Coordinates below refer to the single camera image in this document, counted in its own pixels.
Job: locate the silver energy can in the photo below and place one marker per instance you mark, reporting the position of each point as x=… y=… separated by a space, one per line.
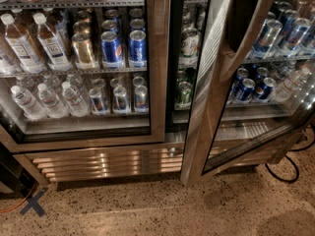
x=121 y=102
x=99 y=102
x=141 y=99

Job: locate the water bottle left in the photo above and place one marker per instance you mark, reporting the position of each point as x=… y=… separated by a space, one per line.
x=28 y=103

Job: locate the silver blue can upper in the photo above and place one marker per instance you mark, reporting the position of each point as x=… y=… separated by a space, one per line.
x=266 y=39

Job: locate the blue Pepsi can right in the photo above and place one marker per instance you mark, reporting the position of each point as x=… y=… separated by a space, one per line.
x=137 y=48

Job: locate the blue pepsi can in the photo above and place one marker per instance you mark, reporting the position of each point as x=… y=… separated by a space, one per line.
x=111 y=49
x=137 y=48

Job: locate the silver energy can middle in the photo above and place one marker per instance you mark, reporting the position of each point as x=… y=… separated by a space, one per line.
x=121 y=102

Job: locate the water bottle right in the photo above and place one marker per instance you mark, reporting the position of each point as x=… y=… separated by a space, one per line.
x=77 y=105

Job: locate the water bottle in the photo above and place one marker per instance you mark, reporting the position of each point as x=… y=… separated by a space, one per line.
x=55 y=107
x=28 y=103
x=77 y=105

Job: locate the tea bottle white cap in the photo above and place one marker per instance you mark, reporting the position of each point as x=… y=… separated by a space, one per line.
x=23 y=45
x=51 y=40

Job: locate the blue tape cross mark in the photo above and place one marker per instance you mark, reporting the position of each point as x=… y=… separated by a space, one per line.
x=34 y=204

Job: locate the blue can lower right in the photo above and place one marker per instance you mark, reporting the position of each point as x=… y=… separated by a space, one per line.
x=264 y=89

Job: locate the tea bottle white cap left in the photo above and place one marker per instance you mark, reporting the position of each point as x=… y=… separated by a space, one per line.
x=23 y=45

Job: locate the blue can lower middle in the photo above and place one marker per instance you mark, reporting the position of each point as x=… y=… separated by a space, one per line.
x=244 y=90

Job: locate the water bottle right compartment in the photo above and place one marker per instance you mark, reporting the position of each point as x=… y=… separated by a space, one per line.
x=293 y=82

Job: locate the tea bottle white cap right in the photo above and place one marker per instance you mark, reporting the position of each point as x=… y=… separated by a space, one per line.
x=51 y=40

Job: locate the silver blue can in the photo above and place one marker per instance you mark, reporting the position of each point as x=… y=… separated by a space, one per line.
x=266 y=39
x=294 y=32

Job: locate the gold soda can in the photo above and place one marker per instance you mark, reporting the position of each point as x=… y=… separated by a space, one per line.
x=83 y=48

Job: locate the blue Pepsi can left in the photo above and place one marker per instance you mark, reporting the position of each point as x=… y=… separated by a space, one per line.
x=111 y=49

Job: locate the silver energy can right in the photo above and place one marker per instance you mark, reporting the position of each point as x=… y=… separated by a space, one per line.
x=141 y=99

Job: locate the silver blue can far right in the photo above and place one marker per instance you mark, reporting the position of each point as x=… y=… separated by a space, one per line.
x=294 y=32

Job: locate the stainless steel display fridge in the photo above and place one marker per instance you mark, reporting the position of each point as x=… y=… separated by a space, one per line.
x=183 y=50

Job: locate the water bottle middle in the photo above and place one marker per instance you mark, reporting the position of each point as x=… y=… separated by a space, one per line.
x=55 y=107

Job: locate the glass fridge door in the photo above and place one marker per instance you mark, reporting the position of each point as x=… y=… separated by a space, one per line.
x=21 y=135
x=224 y=133

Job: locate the silver energy can left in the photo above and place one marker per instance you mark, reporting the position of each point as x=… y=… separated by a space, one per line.
x=99 y=102

